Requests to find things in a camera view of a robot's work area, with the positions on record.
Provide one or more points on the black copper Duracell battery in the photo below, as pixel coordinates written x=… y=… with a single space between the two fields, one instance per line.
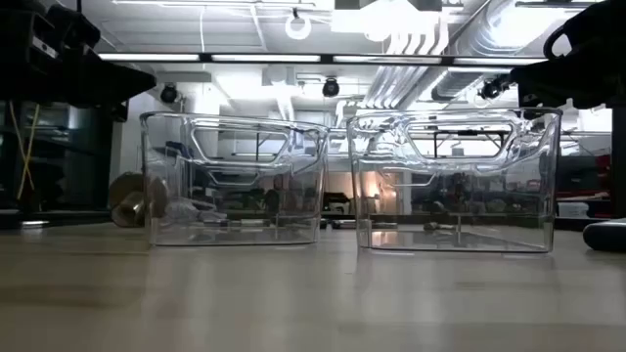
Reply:
x=431 y=226

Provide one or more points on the black rounded object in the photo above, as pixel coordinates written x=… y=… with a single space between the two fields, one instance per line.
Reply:
x=606 y=237

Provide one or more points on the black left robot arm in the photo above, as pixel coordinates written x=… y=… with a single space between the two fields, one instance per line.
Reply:
x=29 y=78

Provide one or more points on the black ceiling rail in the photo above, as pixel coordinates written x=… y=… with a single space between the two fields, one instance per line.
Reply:
x=548 y=4

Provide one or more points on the shiny metal cylinder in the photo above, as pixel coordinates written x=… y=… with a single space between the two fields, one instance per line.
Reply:
x=129 y=207

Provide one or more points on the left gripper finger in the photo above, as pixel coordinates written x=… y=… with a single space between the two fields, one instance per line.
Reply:
x=139 y=80

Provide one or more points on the black vertical frame post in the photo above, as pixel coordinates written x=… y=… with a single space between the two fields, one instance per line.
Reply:
x=619 y=161

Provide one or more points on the dark background shelving unit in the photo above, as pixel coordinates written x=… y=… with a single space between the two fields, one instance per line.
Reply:
x=73 y=161

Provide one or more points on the white background container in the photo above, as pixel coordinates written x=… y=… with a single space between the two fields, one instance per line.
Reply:
x=573 y=210

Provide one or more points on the black background frame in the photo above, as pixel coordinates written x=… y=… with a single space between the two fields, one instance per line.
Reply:
x=464 y=132
x=254 y=131

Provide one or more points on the black table edge rail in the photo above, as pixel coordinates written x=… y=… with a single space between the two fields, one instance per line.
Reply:
x=49 y=219

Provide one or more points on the black background machine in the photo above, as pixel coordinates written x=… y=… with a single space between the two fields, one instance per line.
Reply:
x=336 y=201

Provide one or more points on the silver ceiling duct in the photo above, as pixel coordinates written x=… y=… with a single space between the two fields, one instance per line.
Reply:
x=489 y=29

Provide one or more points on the red background cabinet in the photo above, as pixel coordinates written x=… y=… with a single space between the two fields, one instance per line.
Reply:
x=604 y=171

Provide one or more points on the clear plastic bin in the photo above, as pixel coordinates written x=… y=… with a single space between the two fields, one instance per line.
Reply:
x=161 y=146
x=538 y=171

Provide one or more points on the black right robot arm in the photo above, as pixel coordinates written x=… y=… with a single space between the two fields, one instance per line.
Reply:
x=601 y=24

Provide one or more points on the bright ceiling lamp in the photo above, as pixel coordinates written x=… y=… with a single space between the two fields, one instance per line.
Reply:
x=381 y=22

